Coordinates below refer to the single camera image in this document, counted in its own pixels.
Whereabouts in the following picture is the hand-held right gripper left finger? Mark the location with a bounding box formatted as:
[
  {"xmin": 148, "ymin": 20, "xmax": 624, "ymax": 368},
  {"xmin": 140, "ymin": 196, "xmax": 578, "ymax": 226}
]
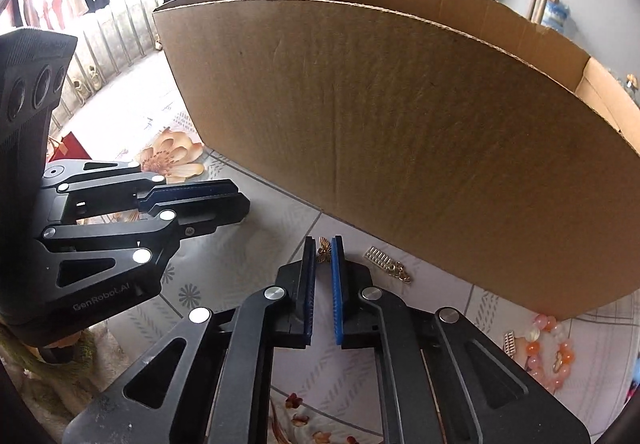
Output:
[{"xmin": 62, "ymin": 236, "xmax": 317, "ymax": 444}]

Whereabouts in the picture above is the red paper bag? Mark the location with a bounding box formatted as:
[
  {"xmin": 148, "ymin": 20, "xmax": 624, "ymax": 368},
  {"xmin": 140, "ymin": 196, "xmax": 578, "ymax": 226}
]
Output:
[{"xmin": 47, "ymin": 133, "xmax": 91, "ymax": 162}]

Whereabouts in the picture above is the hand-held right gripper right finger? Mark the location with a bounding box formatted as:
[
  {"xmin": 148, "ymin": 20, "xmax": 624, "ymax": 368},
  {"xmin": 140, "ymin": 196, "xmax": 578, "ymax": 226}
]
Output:
[{"xmin": 330, "ymin": 235, "xmax": 591, "ymax": 444}]

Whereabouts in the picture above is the floral white bed sheet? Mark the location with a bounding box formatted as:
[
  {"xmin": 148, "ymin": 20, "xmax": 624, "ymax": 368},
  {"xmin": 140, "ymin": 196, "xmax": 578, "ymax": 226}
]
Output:
[{"xmin": 50, "ymin": 114, "xmax": 640, "ymax": 444}]

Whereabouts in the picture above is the metal balcony railing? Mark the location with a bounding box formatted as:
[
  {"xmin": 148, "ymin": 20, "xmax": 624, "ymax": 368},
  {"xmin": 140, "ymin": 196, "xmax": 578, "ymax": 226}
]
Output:
[{"xmin": 50, "ymin": 0, "xmax": 171, "ymax": 125}]

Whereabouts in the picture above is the brown cardboard box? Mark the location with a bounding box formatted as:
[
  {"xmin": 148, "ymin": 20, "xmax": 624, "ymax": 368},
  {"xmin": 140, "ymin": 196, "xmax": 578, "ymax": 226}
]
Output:
[{"xmin": 152, "ymin": 0, "xmax": 640, "ymax": 325}]

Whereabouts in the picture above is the pink orange bead bracelet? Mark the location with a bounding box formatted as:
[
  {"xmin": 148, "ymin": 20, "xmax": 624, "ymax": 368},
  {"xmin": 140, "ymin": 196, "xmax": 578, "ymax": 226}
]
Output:
[{"xmin": 517, "ymin": 314, "xmax": 576, "ymax": 392}]

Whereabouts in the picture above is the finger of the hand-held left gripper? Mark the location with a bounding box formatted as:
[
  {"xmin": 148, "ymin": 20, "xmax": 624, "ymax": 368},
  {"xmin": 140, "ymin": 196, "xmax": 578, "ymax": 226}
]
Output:
[
  {"xmin": 42, "ymin": 160, "xmax": 239, "ymax": 215},
  {"xmin": 41, "ymin": 193, "xmax": 251, "ymax": 272}
]

